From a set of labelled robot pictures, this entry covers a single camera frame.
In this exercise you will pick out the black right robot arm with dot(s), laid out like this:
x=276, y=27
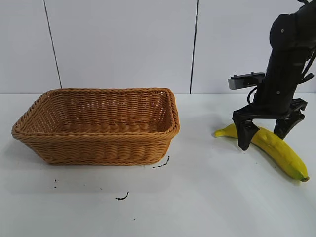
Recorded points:
x=288, y=27

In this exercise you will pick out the yellow banana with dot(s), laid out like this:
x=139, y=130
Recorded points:
x=279, y=148

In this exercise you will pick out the brown woven wicker basket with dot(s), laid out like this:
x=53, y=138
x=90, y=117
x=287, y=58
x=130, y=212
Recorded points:
x=98, y=145

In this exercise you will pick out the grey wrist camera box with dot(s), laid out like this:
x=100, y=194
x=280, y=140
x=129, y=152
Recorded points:
x=240, y=80

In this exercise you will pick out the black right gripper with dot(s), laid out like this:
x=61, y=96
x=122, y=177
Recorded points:
x=281, y=81

